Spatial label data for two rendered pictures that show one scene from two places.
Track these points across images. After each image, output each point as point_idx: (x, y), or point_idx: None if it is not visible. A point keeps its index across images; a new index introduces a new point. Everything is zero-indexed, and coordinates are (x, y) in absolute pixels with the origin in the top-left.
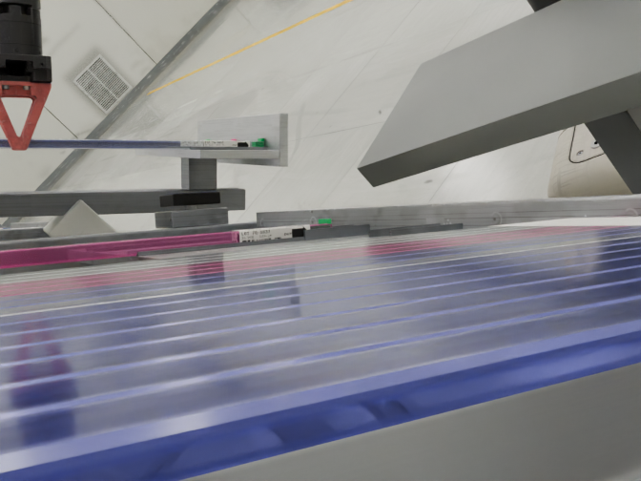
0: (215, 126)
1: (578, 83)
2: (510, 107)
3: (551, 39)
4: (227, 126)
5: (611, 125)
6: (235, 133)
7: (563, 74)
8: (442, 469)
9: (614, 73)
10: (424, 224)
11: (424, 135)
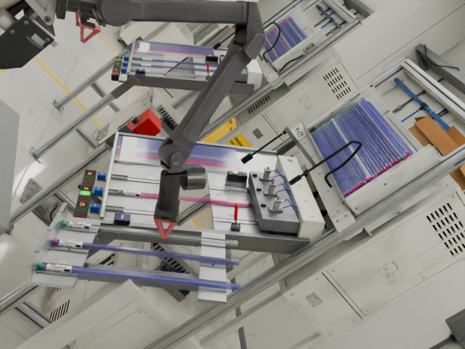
0: (42, 249)
1: (11, 154)
2: (10, 170)
3: None
4: (48, 239)
5: None
6: (52, 235)
7: (3, 154)
8: None
9: (14, 147)
10: (114, 177)
11: (5, 198)
